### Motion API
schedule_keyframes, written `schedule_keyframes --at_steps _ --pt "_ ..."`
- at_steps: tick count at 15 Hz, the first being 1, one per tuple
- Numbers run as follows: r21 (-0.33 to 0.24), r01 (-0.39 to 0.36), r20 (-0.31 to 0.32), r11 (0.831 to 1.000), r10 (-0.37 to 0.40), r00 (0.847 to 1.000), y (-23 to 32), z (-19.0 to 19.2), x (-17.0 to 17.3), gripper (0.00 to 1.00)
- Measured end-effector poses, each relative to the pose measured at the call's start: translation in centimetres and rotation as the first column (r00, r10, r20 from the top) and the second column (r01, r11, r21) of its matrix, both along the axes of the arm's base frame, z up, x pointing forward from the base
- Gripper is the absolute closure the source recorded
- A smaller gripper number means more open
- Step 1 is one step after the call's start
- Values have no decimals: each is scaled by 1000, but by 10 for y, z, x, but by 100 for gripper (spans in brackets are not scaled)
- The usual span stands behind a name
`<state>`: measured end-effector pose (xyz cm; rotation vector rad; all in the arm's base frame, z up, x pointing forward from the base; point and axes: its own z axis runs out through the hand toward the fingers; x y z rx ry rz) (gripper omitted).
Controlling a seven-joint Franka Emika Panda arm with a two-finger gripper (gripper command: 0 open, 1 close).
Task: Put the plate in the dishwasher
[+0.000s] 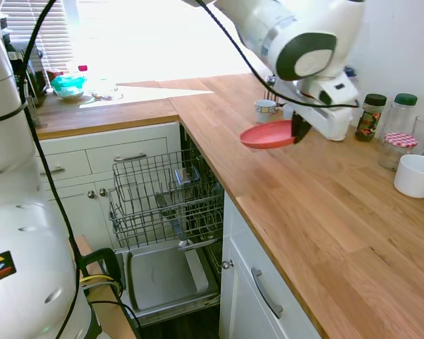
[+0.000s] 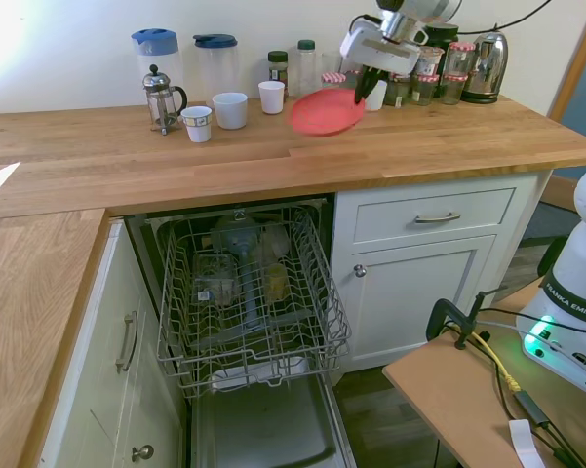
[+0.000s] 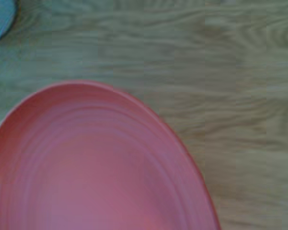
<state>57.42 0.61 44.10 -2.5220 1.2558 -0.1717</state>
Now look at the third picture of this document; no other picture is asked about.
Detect red plastic plate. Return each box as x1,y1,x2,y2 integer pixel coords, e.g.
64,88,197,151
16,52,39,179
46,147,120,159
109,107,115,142
0,80,222,230

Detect white round bowl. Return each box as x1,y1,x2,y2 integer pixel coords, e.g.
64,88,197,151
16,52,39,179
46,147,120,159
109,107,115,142
0,0,16,44

